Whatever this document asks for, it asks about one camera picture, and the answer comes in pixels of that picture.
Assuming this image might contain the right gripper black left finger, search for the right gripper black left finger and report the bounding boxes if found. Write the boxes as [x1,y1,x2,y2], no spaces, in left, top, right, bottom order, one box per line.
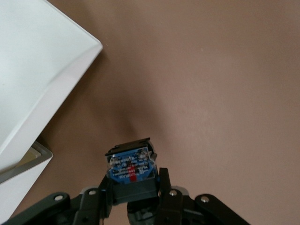
[4,173,116,225]

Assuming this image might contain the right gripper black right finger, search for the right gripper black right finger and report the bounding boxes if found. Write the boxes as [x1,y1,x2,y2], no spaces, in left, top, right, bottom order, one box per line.
[158,167,249,225]

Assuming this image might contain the white drawer cabinet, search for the white drawer cabinet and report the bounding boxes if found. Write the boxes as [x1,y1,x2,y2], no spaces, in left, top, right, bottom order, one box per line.
[0,140,53,222]

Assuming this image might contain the green push button blue block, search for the green push button blue block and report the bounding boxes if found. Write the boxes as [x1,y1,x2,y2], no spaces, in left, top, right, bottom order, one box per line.
[105,137,162,225]

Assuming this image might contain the white drawer with sloped lip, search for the white drawer with sloped lip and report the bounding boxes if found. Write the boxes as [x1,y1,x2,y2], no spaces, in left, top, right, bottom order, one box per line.
[0,0,104,174]

